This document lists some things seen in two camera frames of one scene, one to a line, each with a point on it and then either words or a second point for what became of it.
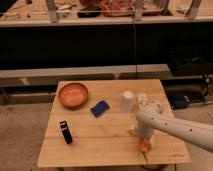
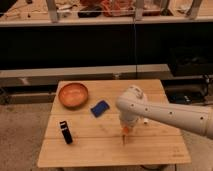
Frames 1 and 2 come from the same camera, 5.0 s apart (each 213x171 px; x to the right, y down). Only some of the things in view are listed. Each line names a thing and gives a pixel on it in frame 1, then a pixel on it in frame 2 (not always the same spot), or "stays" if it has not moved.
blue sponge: x=100 y=108 stays
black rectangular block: x=66 y=132 stays
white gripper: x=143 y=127 -> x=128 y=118
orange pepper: x=144 y=144 -> x=125 y=130
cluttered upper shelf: x=28 y=13 stays
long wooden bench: x=33 y=77 stays
